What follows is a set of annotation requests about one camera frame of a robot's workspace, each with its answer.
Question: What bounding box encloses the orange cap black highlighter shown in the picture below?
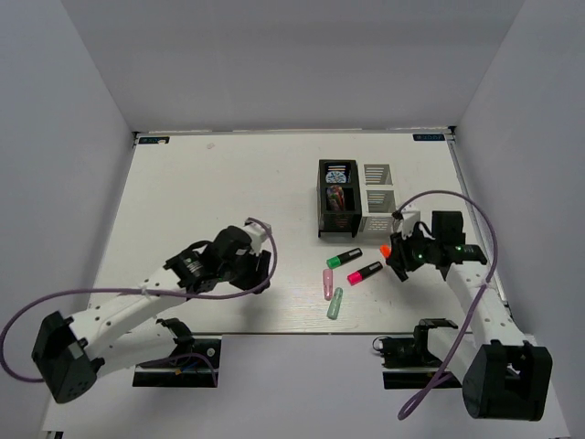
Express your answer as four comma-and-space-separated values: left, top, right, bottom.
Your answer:
379, 244, 391, 259

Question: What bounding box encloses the black metal organizer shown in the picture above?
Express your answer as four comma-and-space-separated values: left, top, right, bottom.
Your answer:
316, 159, 362, 238

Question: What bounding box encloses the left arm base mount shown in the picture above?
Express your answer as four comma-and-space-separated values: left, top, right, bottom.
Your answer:
133, 337, 222, 389

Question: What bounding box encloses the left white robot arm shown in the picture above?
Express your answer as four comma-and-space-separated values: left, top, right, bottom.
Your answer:
32, 219, 277, 404

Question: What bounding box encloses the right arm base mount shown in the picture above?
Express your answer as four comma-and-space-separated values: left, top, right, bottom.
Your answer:
372, 327, 442, 390

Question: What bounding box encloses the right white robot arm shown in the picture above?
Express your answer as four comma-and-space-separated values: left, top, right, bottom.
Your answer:
374, 209, 553, 422

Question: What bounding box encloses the pink cap black highlighter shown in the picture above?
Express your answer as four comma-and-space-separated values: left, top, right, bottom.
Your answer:
346, 262, 383, 285

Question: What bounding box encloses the blue table label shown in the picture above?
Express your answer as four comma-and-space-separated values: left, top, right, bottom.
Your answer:
412, 134, 445, 142
137, 136, 170, 145

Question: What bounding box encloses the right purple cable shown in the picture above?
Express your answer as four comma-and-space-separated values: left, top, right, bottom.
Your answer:
395, 190, 499, 422

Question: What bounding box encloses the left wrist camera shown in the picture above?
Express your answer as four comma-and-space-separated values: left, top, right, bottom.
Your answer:
242, 219, 268, 254

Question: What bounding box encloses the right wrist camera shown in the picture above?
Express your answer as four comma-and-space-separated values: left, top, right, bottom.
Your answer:
392, 209, 420, 239

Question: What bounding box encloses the left blue table label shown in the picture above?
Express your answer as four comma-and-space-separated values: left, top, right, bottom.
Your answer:
137, 136, 170, 145

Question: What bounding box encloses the green cap black highlighter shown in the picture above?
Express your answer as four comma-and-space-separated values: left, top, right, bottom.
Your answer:
326, 248, 363, 269

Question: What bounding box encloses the pink-capped crayon tube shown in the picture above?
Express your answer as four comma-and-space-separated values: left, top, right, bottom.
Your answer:
325, 185, 346, 211

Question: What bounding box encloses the pink translucent eraser pen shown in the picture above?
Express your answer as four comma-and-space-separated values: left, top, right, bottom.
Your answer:
323, 268, 334, 301

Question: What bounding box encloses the right blue table label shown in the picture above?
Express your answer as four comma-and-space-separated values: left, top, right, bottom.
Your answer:
412, 134, 445, 142

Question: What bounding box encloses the green translucent eraser pen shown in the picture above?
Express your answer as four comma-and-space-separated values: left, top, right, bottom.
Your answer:
326, 287, 344, 320

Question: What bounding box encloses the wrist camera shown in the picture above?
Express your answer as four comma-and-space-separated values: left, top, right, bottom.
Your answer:
392, 209, 420, 239
242, 219, 268, 254

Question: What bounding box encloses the white metal organizer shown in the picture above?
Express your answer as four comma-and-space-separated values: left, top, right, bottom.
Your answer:
358, 163, 399, 236

